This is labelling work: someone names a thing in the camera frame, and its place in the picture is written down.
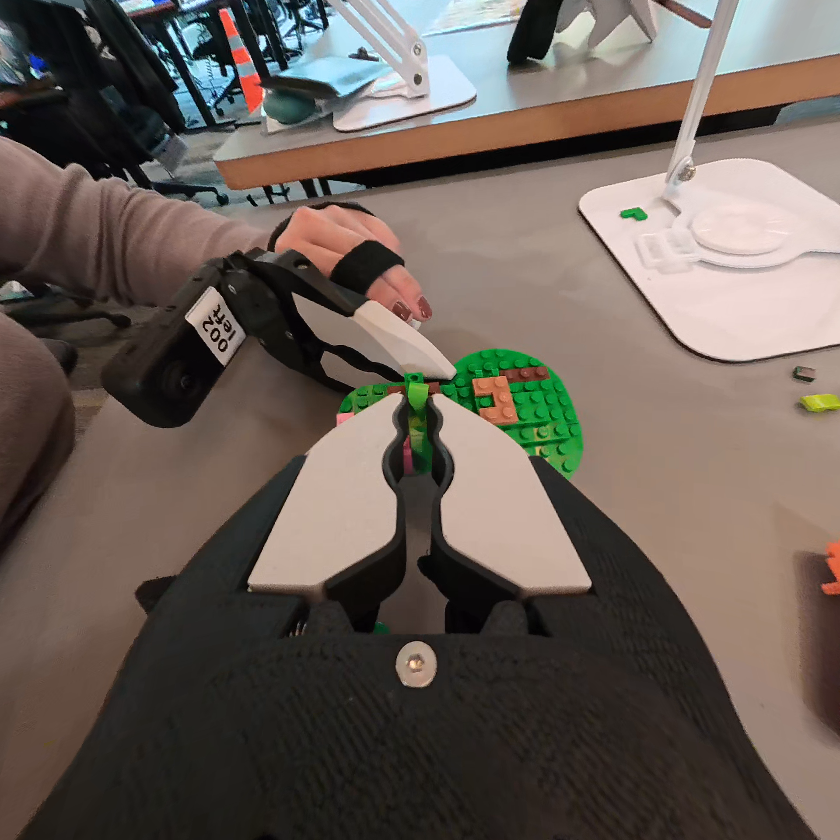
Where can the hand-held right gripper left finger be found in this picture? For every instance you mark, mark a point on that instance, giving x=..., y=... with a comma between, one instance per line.
x=334, y=512

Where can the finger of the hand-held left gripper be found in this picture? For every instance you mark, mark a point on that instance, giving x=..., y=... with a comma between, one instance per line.
x=387, y=334
x=354, y=379

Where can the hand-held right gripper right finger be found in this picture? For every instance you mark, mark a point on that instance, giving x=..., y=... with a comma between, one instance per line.
x=505, y=518

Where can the bright green lego stem piece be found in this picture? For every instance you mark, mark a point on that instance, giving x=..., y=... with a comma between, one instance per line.
x=416, y=397

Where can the green lego plate build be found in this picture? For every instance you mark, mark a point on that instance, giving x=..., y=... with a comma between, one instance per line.
x=531, y=407

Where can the person's left forearm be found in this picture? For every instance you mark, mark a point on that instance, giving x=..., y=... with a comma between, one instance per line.
x=98, y=216

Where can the green angled lego piece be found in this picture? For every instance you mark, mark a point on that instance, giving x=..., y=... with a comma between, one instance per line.
x=634, y=214

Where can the orange lego brick separator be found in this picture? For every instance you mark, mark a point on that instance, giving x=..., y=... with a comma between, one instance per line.
x=832, y=568

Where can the dark green small lego piece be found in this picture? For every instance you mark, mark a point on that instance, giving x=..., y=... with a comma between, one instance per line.
x=805, y=374

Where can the lime green lego piece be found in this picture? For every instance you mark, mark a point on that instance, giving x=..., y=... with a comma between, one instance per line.
x=820, y=402

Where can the person's left hand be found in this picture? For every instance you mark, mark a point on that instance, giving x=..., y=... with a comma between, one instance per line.
x=321, y=229

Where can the person's leg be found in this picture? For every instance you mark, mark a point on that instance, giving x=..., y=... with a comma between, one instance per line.
x=26, y=426

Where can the white desk stand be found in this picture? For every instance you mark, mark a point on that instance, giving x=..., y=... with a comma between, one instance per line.
x=407, y=92
x=741, y=289

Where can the teal round bowl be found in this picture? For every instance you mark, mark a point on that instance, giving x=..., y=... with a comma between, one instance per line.
x=289, y=108

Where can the grey paper sheet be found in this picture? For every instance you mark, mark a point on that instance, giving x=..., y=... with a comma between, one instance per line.
x=328, y=77

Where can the grey table with wooden edge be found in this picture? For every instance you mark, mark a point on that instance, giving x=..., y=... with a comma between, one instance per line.
x=525, y=98

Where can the black office chair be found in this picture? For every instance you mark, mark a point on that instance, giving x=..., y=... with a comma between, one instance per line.
x=144, y=98

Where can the orange traffic cone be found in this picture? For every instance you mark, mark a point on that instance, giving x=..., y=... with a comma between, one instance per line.
x=241, y=62

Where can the black and white device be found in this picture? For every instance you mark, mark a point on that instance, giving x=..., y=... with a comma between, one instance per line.
x=577, y=23

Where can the brown wooden stick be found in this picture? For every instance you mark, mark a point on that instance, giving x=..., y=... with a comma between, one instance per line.
x=686, y=13

